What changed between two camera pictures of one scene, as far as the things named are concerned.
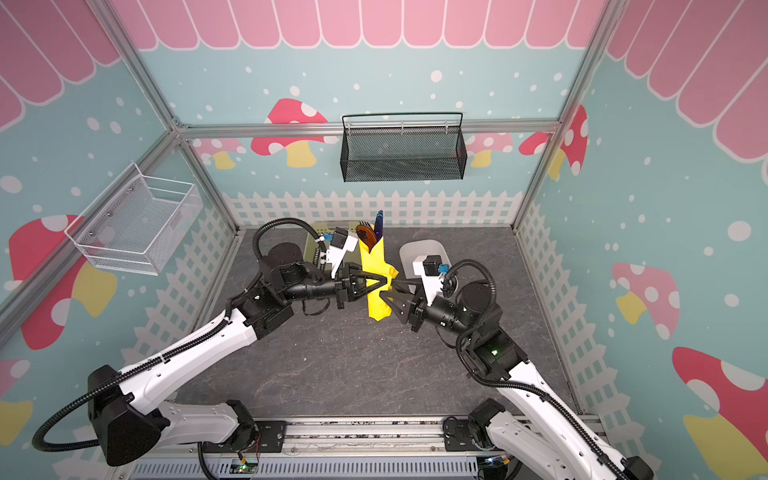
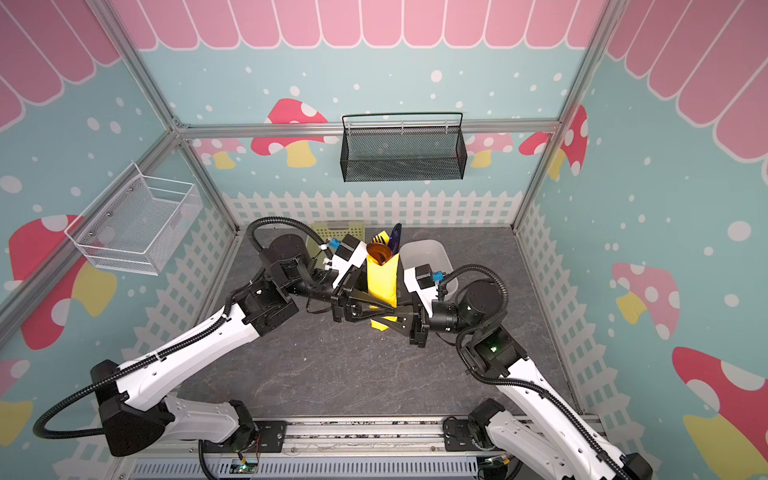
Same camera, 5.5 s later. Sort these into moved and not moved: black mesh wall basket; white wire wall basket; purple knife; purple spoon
Moved: purple knife; purple spoon
Not moved: black mesh wall basket; white wire wall basket
